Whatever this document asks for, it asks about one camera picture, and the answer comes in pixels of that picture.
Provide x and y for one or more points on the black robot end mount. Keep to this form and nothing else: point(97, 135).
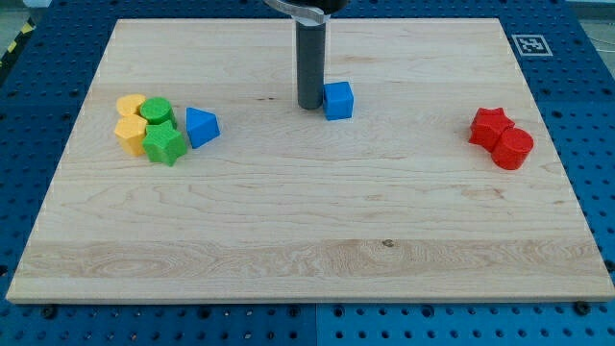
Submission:
point(324, 5)

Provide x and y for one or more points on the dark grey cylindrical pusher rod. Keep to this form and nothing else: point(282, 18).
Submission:
point(310, 59)

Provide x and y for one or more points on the blue cube block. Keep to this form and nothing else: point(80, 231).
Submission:
point(338, 101)

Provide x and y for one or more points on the wooden board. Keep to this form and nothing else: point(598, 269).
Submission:
point(391, 205)

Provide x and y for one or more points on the blue triangular prism block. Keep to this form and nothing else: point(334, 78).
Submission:
point(201, 127)

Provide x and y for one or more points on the green cylinder block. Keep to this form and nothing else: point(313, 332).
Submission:
point(158, 110)

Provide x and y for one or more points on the green star block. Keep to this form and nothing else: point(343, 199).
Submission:
point(164, 143)

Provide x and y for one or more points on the yellow cylinder block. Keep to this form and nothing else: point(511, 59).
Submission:
point(130, 104)

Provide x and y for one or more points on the red star block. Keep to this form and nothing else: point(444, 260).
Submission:
point(487, 127)

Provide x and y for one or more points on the yellow hexagon block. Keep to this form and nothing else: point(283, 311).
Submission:
point(130, 132)

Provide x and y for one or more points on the white fiducial marker tag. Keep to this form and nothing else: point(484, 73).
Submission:
point(532, 46)

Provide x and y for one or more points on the red cylinder block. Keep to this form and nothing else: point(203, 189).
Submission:
point(512, 149)

